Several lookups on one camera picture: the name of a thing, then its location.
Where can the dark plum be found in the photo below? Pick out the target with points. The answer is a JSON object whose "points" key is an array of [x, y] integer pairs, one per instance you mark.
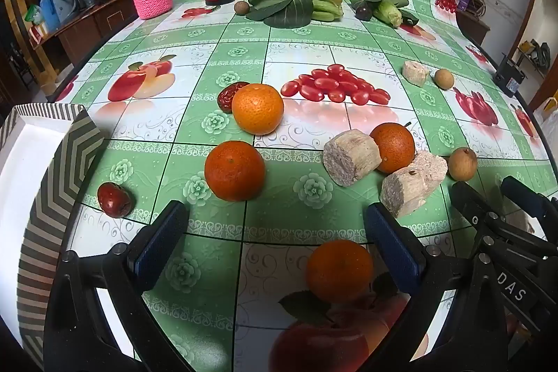
{"points": [[363, 13]]}

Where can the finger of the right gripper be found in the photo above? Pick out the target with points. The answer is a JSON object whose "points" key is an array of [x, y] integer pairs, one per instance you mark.
{"points": [[476, 211], [534, 203]]}

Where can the black device at table edge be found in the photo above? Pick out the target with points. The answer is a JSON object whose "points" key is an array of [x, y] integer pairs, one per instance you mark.
{"points": [[508, 77]]}

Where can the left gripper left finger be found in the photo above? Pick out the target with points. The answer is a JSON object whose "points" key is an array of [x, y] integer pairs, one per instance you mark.
{"points": [[150, 250]]}

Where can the bok choy right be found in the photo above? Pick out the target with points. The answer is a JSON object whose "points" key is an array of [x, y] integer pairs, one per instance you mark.
{"points": [[390, 12]]}

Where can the brown kiwi fruit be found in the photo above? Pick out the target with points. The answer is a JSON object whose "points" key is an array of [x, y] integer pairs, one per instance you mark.
{"points": [[242, 8]]}

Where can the longan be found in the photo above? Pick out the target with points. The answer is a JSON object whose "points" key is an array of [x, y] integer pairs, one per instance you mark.
{"points": [[462, 164], [444, 79]]}

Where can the blue thermos jug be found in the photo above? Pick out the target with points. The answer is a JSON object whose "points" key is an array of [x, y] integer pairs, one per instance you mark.
{"points": [[51, 19]]}

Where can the dark orange with stem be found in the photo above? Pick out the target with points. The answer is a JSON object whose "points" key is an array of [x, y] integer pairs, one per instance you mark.
{"points": [[396, 147]]}

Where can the sugarcane piece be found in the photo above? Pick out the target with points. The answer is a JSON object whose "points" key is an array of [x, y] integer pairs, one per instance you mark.
{"points": [[415, 73], [350, 156], [407, 189]]}

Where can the bok choy left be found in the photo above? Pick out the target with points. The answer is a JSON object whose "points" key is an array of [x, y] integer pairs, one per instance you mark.
{"points": [[293, 13]]}

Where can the red jujube behind orange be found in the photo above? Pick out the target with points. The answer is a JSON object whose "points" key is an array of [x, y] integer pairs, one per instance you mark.
{"points": [[226, 96]]}

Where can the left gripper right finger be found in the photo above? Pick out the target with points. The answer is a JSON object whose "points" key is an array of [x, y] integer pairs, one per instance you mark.
{"points": [[398, 247]]}

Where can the red jujube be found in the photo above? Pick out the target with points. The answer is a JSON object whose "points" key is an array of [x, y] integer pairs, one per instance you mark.
{"points": [[114, 200], [226, 96]]}

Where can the bok choy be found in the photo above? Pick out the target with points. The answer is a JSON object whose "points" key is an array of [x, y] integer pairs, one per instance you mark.
{"points": [[390, 12], [293, 13]]}

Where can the white tray with chevron rim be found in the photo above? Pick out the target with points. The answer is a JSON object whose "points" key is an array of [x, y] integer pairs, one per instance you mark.
{"points": [[46, 152]]}

